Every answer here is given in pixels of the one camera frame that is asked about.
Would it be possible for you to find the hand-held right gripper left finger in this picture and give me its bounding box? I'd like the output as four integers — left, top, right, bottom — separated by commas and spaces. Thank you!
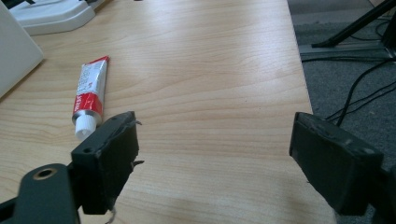
70, 110, 145, 216

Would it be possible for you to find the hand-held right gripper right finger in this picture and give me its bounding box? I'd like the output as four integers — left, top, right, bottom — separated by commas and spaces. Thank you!
289, 111, 385, 217

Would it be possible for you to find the red and white toothpaste tube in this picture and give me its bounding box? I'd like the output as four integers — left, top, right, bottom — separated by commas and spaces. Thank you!
71, 55, 110, 141

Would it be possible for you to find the white flat box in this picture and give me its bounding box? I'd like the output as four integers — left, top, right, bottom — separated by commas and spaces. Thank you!
0, 2, 45, 99

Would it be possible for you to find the white device base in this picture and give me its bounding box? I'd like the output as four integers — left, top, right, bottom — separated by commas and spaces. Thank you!
8, 0, 108, 36

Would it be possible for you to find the black cable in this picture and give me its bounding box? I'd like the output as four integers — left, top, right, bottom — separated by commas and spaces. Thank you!
335, 59, 396, 127
324, 81, 396, 121

